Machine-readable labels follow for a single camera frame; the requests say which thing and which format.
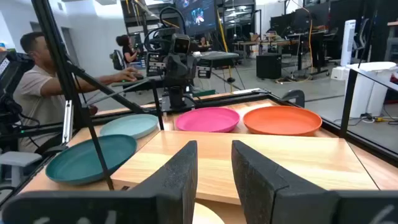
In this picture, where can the large wall display screen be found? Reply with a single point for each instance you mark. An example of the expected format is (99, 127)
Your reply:
(197, 15)

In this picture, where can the black aluminium table frame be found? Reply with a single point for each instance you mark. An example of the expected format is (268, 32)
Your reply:
(53, 37)

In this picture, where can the pale peach plate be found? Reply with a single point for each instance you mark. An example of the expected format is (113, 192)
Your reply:
(205, 216)

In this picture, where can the orange plate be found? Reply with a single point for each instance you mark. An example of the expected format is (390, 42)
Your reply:
(281, 119)

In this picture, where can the teal blue plate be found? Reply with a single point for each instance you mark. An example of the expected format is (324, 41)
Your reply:
(74, 163)

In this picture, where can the silver aluminium bracket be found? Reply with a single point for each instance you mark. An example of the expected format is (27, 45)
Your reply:
(67, 121)

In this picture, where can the grey stool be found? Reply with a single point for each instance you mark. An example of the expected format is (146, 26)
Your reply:
(18, 160)

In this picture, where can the grey curved bracket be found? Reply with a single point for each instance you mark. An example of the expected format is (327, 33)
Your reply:
(293, 97)

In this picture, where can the person at distant desk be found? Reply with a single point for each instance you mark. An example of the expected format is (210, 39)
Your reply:
(127, 49)

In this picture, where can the grey work table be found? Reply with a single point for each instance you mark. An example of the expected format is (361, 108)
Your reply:
(217, 56)

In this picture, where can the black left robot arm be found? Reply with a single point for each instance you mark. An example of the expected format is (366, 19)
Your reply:
(177, 99)

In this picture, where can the pink plate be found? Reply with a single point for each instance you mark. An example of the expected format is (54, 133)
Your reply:
(206, 119)

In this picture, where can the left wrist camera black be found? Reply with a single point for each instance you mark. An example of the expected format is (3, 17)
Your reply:
(181, 45)

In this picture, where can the white bin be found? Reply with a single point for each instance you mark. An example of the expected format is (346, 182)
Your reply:
(370, 90)

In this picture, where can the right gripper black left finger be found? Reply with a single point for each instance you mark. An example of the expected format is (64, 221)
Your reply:
(174, 186)

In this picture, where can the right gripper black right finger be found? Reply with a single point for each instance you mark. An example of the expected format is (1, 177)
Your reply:
(258, 186)

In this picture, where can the black cabinet box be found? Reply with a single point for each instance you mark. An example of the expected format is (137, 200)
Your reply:
(269, 66)

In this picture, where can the light blue plate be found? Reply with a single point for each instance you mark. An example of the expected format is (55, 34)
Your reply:
(130, 124)

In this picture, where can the black upright post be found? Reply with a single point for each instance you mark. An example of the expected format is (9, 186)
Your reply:
(345, 102)

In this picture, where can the white tower fan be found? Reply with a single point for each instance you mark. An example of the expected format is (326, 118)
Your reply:
(348, 40)

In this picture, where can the seated person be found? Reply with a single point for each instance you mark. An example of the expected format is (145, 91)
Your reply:
(34, 90)

